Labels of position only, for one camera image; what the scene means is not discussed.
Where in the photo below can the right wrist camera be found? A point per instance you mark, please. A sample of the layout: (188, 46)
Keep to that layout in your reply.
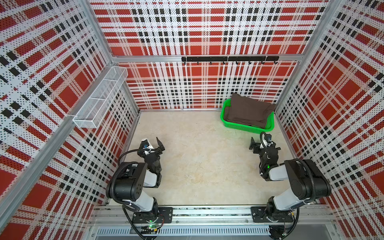
(267, 139)

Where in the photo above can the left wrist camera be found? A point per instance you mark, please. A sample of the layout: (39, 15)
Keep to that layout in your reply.
(145, 144)

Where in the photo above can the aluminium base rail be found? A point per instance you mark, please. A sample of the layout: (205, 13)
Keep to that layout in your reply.
(213, 215)

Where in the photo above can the white wire mesh shelf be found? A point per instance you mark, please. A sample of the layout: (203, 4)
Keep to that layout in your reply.
(92, 113)

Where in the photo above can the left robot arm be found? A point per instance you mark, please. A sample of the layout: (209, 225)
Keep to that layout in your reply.
(138, 169)

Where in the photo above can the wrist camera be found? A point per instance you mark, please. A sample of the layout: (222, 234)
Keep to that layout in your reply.
(267, 139)
(145, 144)

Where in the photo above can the brown trousers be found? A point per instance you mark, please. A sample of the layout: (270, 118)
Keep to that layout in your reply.
(248, 112)

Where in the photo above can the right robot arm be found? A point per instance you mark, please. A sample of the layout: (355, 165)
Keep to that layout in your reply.
(307, 183)

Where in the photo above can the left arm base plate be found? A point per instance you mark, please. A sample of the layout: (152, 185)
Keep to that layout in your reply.
(163, 214)

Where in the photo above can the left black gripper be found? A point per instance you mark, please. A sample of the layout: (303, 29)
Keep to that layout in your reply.
(153, 151)

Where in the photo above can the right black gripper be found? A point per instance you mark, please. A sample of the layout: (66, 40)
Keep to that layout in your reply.
(264, 149)

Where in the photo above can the black hook rail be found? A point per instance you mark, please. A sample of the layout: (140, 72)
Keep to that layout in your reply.
(261, 59)

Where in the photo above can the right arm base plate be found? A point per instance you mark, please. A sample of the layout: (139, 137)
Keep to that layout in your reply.
(263, 215)

